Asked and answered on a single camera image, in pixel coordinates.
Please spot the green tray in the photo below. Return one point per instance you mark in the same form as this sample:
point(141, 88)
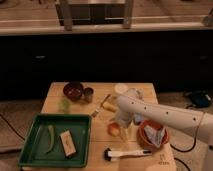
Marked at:
point(37, 141)

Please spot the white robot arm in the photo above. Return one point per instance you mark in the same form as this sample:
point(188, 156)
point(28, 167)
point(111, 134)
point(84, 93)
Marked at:
point(190, 122)

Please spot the wooden block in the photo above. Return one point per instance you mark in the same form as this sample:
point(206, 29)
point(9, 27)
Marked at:
point(68, 144)

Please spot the yellow corn piece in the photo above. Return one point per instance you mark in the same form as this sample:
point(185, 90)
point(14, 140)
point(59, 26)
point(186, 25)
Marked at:
point(109, 107)

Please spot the blue cloth in bowl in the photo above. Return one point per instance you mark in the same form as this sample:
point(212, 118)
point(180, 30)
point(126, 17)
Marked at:
point(156, 137)

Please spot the wooden stool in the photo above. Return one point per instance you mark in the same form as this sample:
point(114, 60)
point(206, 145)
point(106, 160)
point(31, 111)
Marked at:
point(94, 12)

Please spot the dark red bowl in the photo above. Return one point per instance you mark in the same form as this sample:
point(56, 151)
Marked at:
point(73, 91)

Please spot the white dish brush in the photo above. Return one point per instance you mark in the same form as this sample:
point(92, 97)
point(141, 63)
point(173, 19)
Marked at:
point(109, 154)

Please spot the red yellow apple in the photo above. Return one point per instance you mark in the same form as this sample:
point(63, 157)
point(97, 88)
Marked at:
point(114, 129)

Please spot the dark bag on floor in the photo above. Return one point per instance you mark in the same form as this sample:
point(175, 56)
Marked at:
point(199, 99)

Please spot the small metal cup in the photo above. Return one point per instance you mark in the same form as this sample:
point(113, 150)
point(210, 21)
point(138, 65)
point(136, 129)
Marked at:
point(88, 94)

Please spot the orange bowl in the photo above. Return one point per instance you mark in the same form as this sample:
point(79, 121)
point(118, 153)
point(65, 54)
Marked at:
point(142, 135)

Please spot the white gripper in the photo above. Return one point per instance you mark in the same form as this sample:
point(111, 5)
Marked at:
point(124, 119)

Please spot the green chili pepper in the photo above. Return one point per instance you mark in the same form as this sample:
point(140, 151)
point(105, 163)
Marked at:
point(51, 132)

